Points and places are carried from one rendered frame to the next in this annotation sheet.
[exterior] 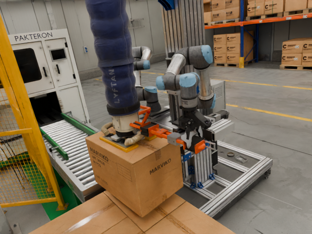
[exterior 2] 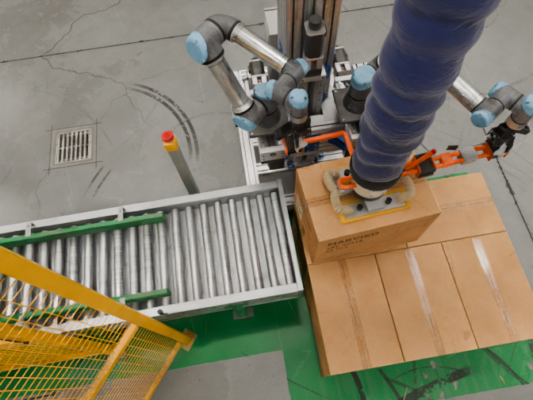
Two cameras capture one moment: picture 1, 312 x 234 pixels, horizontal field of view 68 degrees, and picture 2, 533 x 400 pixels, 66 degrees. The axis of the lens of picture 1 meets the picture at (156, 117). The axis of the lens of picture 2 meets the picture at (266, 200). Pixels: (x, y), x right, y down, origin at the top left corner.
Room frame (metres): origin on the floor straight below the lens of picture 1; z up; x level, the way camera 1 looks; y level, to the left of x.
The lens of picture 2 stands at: (1.49, 1.15, 2.88)
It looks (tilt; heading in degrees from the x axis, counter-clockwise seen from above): 66 degrees down; 302
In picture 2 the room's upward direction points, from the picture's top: 6 degrees counter-clockwise
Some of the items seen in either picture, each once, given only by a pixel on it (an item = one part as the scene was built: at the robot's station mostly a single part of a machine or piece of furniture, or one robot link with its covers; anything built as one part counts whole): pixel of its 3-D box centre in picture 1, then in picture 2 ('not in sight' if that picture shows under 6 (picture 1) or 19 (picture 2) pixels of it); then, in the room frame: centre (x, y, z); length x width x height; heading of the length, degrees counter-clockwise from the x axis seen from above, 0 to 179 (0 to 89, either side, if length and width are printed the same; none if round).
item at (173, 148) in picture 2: not in sight; (188, 180); (2.58, 0.35, 0.50); 0.07 x 0.07 x 1.00; 36
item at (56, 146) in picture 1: (44, 138); (25, 323); (2.89, 1.53, 0.60); 1.60 x 0.10 x 0.09; 36
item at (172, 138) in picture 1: (175, 138); (466, 155); (1.15, -0.09, 1.19); 0.07 x 0.07 x 0.04; 40
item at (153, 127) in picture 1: (149, 129); (423, 165); (1.32, 0.05, 1.20); 0.10 x 0.08 x 0.06; 130
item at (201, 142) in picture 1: (193, 144); (495, 149); (1.05, -0.17, 1.20); 0.08 x 0.07 x 0.05; 40
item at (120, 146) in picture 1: (117, 139); (373, 205); (1.45, 0.28, 1.10); 0.34 x 0.10 x 0.05; 40
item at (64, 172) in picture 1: (49, 154); (97, 325); (2.57, 1.37, 0.50); 2.31 x 0.05 x 0.19; 36
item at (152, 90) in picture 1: (150, 93); (264, 98); (2.15, 0.02, 1.20); 0.13 x 0.12 x 0.14; 81
